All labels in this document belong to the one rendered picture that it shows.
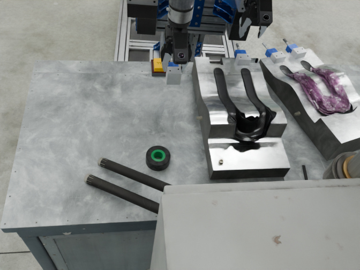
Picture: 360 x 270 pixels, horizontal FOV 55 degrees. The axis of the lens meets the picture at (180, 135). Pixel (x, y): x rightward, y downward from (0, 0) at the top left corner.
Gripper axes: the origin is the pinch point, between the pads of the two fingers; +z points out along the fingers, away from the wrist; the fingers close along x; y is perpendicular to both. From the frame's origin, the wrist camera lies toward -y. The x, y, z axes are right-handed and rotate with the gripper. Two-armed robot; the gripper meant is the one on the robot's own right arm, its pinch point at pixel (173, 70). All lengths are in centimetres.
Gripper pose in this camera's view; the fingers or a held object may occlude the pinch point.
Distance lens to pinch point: 124.2
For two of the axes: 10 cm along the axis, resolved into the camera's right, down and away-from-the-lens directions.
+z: -1.1, 5.9, 8.0
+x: -9.9, 0.2, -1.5
